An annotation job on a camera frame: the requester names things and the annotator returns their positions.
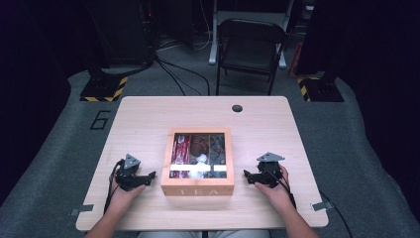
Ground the wooden tea box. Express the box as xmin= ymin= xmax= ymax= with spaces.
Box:
xmin=160 ymin=127 xmax=236 ymax=197

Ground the black equipment cabinet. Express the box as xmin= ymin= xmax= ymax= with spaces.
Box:
xmin=86 ymin=0 xmax=157 ymax=68

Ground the grey tape piece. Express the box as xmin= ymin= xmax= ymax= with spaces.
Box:
xmin=69 ymin=203 xmax=95 ymax=217
xmin=310 ymin=201 xmax=334 ymax=212

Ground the white floor cable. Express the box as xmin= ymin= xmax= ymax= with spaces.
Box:
xmin=157 ymin=0 xmax=214 ymax=53

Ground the person's left hand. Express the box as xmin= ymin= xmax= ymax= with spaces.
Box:
xmin=110 ymin=179 xmax=147 ymax=211

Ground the red snack packet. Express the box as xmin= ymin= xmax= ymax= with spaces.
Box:
xmin=177 ymin=133 xmax=192 ymax=179
xmin=169 ymin=137 xmax=181 ymax=179

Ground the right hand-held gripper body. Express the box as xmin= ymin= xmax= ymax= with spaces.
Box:
xmin=257 ymin=152 xmax=285 ymax=188

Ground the person's right hand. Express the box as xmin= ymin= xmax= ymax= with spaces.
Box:
xmin=254 ymin=164 xmax=296 ymax=212

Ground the red object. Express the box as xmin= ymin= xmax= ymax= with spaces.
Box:
xmin=287 ymin=41 xmax=304 ymax=77

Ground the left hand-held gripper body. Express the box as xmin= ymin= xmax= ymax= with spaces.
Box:
xmin=114 ymin=153 xmax=148 ymax=192

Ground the black floor cable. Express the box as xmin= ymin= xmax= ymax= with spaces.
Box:
xmin=155 ymin=59 xmax=203 ymax=97
xmin=155 ymin=57 xmax=211 ymax=97

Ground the brown capsule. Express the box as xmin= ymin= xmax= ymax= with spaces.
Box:
xmin=191 ymin=134 xmax=206 ymax=149
xmin=191 ymin=144 xmax=210 ymax=157

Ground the black folding chair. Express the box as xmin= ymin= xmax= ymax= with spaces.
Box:
xmin=215 ymin=18 xmax=289 ymax=97

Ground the black striped stand base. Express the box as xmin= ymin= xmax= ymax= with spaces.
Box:
xmin=296 ymin=74 xmax=345 ymax=103
xmin=79 ymin=74 xmax=129 ymax=103

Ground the dark curtain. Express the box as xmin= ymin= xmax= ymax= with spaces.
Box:
xmin=0 ymin=0 xmax=87 ymax=202
xmin=295 ymin=0 xmax=420 ymax=219

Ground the white desk frame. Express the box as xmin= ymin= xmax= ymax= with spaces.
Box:
xmin=207 ymin=0 xmax=295 ymax=69

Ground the wooden table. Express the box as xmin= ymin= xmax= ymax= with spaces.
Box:
xmin=75 ymin=95 xmax=330 ymax=231

